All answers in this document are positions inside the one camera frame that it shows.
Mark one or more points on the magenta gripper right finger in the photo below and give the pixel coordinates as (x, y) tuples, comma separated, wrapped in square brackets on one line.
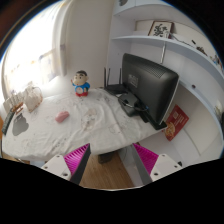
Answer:
[(152, 166)]

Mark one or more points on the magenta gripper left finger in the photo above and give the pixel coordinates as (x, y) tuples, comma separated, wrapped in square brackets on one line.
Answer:
[(70, 166)]

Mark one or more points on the pink computer mouse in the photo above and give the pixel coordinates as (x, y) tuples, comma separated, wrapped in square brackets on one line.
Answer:
[(61, 116)]

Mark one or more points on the black computer monitor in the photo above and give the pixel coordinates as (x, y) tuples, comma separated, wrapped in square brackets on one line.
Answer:
[(149, 89)]

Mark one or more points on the white floral tablecloth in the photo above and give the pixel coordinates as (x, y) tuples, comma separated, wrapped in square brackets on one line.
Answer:
[(96, 119)]

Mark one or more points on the red book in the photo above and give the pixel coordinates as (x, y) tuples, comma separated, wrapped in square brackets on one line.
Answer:
[(175, 122)]

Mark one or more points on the grey cat shaped mat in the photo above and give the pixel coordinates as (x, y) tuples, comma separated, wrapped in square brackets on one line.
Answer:
[(20, 125)]

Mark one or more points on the black wifi router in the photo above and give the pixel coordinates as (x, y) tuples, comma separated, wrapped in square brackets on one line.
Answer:
[(112, 88)]

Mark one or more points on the white tissue bag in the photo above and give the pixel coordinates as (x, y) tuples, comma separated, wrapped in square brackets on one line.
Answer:
[(33, 97)]

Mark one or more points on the cartoon boy figurine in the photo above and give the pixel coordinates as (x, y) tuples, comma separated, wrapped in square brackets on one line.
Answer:
[(80, 83)]

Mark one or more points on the black keyboard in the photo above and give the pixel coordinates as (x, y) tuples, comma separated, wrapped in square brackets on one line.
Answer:
[(7, 122)]

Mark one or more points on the white curtain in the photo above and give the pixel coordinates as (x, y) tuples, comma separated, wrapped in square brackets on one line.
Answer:
[(59, 36)]

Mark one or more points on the framed picture on shelf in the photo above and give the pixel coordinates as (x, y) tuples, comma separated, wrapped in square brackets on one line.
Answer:
[(161, 29)]

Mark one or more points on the white wall shelf unit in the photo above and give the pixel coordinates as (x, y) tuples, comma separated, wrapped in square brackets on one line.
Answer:
[(186, 51)]

